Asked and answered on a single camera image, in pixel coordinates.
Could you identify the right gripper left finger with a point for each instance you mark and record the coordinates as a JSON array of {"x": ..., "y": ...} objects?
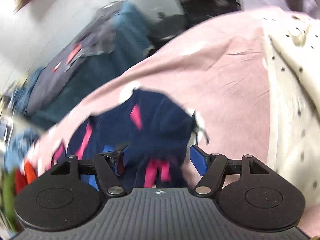
[{"x": 115, "y": 157}]

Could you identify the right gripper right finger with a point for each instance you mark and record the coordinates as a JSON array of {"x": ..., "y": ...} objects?
[{"x": 200, "y": 159}]

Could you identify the navy cartoon print shirt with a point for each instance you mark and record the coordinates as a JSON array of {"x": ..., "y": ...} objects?
[{"x": 150, "y": 130}]

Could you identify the red orange folded clothes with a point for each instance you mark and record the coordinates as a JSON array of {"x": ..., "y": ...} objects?
[{"x": 25, "y": 178}]

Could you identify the teal blanket with grey clothes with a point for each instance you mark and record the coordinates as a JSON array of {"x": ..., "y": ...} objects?
[{"x": 114, "y": 41}]

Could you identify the cream dotted garment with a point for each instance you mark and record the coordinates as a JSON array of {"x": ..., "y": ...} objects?
[{"x": 291, "y": 57}]

